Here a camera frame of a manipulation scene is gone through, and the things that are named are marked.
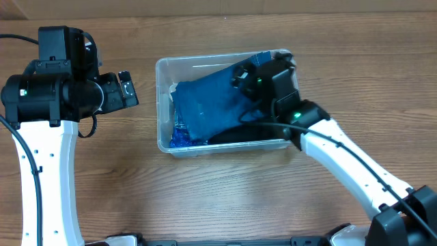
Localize black banded cloth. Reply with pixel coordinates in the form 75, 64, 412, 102
208, 125, 285, 145

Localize clear plastic container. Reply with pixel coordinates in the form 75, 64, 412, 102
156, 51, 292, 158

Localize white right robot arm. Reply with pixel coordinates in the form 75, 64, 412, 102
231, 53, 436, 246

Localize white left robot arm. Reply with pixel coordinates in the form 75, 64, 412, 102
1, 71, 139, 245

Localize blue denim cloth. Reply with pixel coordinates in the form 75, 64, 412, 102
171, 51, 271, 141

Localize blue green sequin cloth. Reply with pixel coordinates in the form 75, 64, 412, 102
169, 112, 208, 148

